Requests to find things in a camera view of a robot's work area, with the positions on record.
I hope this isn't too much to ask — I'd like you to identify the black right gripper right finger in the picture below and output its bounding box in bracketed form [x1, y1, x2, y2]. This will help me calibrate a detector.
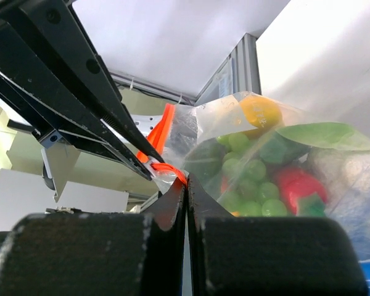
[187, 175, 369, 295]

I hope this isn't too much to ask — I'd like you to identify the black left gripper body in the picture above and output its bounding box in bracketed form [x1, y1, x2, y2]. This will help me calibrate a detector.
[0, 86, 111, 160]

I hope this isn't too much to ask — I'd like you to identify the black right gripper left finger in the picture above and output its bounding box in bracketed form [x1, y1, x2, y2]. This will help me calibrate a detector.
[0, 180, 185, 295]

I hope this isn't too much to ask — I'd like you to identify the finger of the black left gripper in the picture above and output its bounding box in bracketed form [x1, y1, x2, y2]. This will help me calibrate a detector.
[20, 1, 163, 162]
[0, 18, 151, 179]

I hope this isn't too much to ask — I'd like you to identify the dark green cucumber toy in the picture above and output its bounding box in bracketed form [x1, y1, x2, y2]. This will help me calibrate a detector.
[183, 138, 228, 184]

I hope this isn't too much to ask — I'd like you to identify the clear zip top bag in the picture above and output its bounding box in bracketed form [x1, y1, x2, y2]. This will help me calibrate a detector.
[147, 92, 370, 261]

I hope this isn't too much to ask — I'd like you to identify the red chili pepper toy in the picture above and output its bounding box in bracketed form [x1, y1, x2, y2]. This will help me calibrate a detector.
[273, 166, 327, 215]

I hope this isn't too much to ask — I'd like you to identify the yellow orange mango toy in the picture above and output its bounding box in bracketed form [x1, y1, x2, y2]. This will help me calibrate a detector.
[239, 94, 282, 139]

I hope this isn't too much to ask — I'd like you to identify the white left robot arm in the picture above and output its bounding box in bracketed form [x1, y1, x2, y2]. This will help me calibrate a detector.
[0, 1, 160, 201]

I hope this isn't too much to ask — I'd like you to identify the left aluminium frame post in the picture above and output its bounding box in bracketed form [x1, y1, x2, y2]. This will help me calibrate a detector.
[194, 33, 261, 106]

